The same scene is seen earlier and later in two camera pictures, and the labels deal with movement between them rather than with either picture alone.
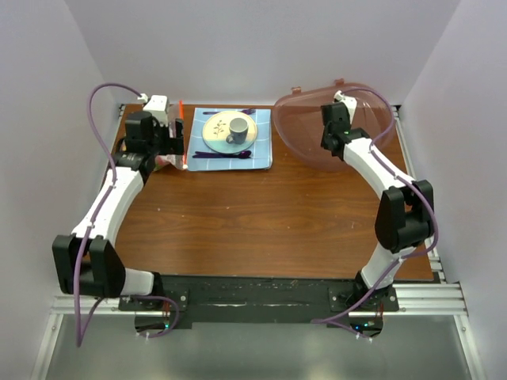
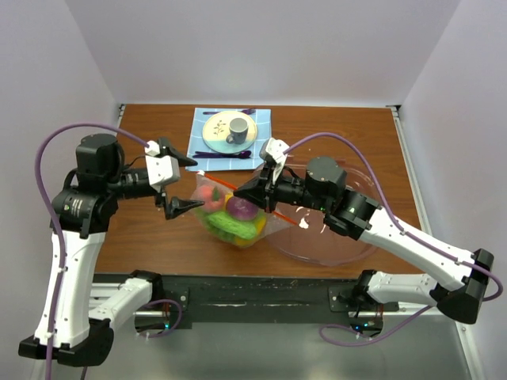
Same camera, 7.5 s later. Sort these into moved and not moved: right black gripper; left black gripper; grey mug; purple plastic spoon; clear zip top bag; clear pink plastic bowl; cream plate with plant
Moved: clear pink plastic bowl; clear zip top bag; left black gripper; right black gripper
Not moved: cream plate with plant; grey mug; purple plastic spoon
